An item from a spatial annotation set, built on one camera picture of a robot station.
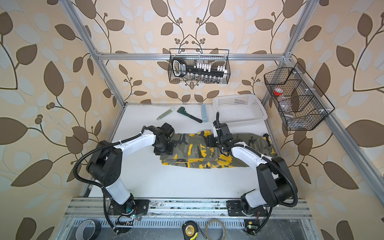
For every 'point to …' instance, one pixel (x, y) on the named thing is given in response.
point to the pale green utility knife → (169, 111)
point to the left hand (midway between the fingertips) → (170, 152)
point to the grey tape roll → (79, 235)
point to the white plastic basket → (235, 109)
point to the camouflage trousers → (193, 149)
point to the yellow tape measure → (190, 230)
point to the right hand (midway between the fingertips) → (210, 140)
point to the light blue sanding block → (203, 113)
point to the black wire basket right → (303, 105)
